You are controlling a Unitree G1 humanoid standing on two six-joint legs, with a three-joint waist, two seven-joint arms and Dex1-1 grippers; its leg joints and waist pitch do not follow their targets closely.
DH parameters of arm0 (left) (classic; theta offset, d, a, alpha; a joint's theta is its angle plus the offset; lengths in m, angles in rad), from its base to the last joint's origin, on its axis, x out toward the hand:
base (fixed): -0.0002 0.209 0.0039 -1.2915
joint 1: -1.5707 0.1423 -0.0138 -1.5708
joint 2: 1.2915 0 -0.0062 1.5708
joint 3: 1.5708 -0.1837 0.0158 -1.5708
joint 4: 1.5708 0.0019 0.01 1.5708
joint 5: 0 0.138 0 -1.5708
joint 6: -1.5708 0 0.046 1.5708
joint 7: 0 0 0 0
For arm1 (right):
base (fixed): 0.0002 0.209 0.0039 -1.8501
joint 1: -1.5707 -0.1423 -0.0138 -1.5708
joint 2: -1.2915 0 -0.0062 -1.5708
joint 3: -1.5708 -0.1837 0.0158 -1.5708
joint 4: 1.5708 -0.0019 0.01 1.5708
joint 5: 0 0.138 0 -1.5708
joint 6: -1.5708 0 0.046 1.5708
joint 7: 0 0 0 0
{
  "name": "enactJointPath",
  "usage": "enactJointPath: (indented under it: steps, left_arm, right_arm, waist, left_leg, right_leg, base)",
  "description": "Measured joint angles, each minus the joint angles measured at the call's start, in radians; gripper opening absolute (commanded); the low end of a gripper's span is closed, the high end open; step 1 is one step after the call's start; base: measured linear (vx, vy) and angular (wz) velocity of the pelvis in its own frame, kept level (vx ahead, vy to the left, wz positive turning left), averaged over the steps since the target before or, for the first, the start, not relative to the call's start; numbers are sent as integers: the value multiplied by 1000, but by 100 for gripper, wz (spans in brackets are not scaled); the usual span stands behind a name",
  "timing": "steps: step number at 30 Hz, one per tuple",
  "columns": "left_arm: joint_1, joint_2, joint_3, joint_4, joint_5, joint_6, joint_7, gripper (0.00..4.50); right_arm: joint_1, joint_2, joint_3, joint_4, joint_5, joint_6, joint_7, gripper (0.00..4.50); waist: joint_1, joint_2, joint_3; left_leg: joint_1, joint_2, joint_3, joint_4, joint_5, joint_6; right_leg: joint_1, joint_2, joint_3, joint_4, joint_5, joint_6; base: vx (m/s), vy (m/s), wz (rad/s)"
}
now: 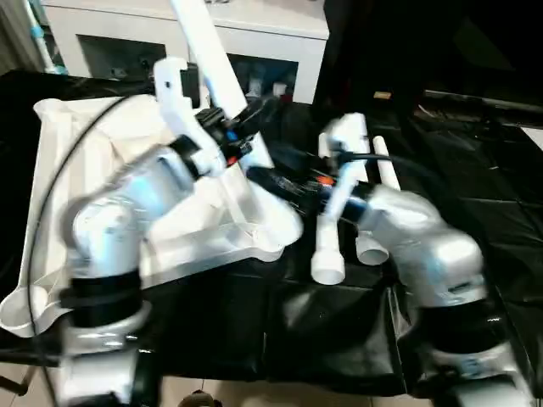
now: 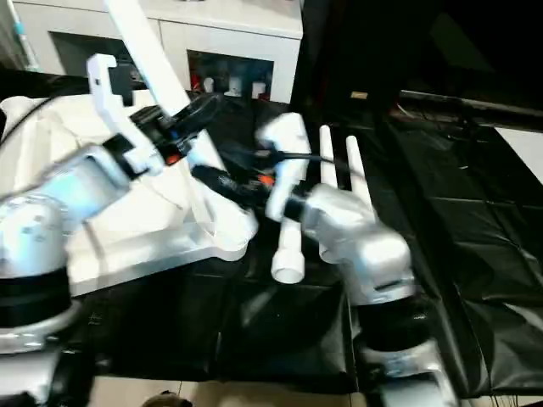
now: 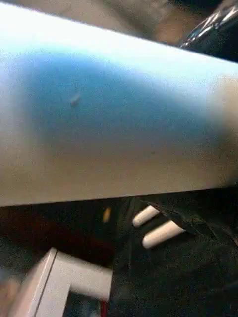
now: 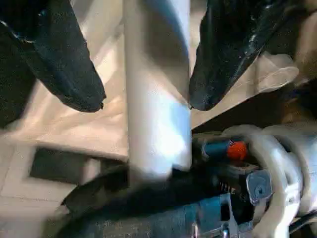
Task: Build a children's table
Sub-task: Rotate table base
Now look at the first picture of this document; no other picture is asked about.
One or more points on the white plastic table leg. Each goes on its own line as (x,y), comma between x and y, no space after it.
(386,165)
(328,259)
(373,250)
(204,42)

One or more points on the white plastic table top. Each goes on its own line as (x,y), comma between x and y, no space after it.
(110,136)

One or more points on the white glass-door cabinet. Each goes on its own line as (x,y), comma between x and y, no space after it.
(280,34)

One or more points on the black work surface mat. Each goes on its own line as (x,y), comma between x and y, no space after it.
(254,339)

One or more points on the dark black cabinet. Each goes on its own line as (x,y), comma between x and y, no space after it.
(424,42)

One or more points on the white flat side panel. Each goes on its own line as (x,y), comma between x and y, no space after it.
(533,136)

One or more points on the grey curtain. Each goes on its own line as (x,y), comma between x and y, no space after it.
(13,34)

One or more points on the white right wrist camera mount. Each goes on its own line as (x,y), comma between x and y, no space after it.
(348,136)

